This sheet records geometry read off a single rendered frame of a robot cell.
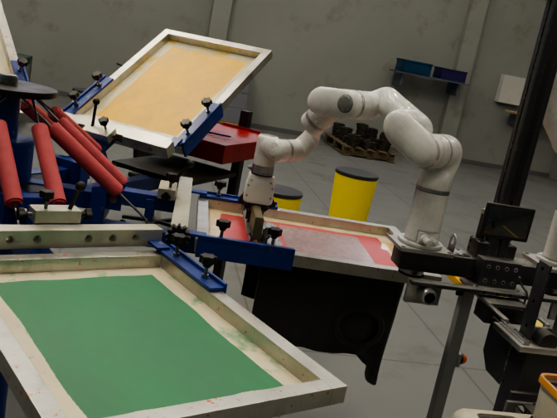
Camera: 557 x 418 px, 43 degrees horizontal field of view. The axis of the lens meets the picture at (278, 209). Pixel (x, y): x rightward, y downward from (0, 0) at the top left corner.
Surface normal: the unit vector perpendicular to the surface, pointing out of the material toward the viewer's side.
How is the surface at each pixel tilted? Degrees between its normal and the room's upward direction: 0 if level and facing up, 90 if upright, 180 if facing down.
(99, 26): 90
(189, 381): 0
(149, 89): 32
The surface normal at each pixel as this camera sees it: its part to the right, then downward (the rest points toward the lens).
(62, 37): 0.15, 0.26
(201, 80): -0.06, -0.73
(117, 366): 0.18, -0.96
